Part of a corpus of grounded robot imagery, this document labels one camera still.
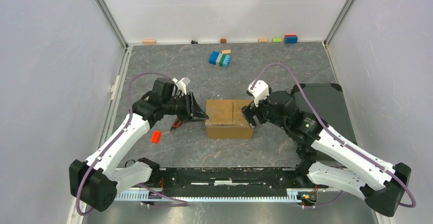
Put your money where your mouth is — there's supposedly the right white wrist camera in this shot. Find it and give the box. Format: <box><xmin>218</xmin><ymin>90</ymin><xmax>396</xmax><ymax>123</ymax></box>
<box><xmin>246</xmin><ymin>80</ymin><xmax>271</xmax><ymax>107</ymax></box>

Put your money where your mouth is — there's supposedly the brown cardboard express box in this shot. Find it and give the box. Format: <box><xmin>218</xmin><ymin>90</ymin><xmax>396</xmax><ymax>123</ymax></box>
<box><xmin>205</xmin><ymin>99</ymin><xmax>253</xmax><ymax>139</ymax></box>

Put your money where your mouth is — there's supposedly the blue green block stack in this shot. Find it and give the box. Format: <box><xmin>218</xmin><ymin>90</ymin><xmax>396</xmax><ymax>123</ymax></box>
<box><xmin>208</xmin><ymin>52</ymin><xmax>231</xmax><ymax>68</ymax></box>

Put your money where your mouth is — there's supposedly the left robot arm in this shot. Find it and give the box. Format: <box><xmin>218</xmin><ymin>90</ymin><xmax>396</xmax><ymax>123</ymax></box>
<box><xmin>68</xmin><ymin>77</ymin><xmax>208</xmax><ymax>215</ymax></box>

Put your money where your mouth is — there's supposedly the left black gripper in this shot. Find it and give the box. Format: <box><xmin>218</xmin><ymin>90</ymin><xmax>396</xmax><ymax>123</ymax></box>
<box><xmin>162</xmin><ymin>91</ymin><xmax>209</xmax><ymax>123</ymax></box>

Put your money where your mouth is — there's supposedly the tan wooden block on stack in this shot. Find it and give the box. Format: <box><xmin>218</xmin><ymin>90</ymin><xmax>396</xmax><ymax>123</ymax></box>
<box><xmin>221</xmin><ymin>49</ymin><xmax>232</xmax><ymax>55</ymax></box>

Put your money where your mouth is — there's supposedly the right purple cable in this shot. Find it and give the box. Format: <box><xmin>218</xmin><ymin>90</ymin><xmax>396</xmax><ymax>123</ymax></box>
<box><xmin>250</xmin><ymin>62</ymin><xmax>417</xmax><ymax>210</ymax></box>

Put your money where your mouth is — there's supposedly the purple cable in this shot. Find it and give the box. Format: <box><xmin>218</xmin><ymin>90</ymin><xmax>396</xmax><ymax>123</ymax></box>
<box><xmin>75</xmin><ymin>72</ymin><xmax>189</xmax><ymax>216</ymax></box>
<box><xmin>250</xmin><ymin>62</ymin><xmax>417</xmax><ymax>210</ymax></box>

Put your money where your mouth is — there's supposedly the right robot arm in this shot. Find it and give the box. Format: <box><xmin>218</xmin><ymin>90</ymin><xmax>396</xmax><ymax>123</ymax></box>
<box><xmin>242</xmin><ymin>88</ymin><xmax>415</xmax><ymax>217</ymax></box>

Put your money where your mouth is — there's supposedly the tan block at wall left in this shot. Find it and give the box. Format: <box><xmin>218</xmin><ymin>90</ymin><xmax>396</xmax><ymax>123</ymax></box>
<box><xmin>142</xmin><ymin>39</ymin><xmax>157</xmax><ymax>45</ymax></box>

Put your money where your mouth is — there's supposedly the red blue block at wall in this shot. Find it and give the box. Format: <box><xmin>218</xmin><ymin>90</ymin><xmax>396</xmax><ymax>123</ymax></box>
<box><xmin>284</xmin><ymin>35</ymin><xmax>298</xmax><ymax>44</ymax></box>

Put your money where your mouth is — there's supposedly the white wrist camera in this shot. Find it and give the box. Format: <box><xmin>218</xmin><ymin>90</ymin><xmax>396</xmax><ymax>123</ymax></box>
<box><xmin>172</xmin><ymin>77</ymin><xmax>190</xmax><ymax>96</ymax></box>
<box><xmin>246</xmin><ymin>80</ymin><xmax>271</xmax><ymax>107</ymax></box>

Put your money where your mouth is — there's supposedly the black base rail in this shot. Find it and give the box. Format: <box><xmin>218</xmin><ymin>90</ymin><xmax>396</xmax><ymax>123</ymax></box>
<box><xmin>144</xmin><ymin>167</ymin><xmax>316</xmax><ymax>197</ymax></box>

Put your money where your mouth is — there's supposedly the small red block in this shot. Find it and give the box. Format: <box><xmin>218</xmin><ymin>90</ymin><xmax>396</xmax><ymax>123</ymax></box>
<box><xmin>150</xmin><ymin>130</ymin><xmax>162</xmax><ymax>144</ymax></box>

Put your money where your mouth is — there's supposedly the white toothed cable duct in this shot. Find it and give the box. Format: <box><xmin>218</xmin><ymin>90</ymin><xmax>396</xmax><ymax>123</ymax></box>
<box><xmin>114</xmin><ymin>188</ymin><xmax>301</xmax><ymax>203</ymax></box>

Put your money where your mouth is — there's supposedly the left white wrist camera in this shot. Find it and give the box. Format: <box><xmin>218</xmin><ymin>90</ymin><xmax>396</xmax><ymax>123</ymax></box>
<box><xmin>172</xmin><ymin>77</ymin><xmax>190</xmax><ymax>96</ymax></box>

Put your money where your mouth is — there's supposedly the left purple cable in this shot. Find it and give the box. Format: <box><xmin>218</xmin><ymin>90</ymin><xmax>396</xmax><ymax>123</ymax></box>
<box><xmin>75</xmin><ymin>72</ymin><xmax>189</xmax><ymax>216</ymax></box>

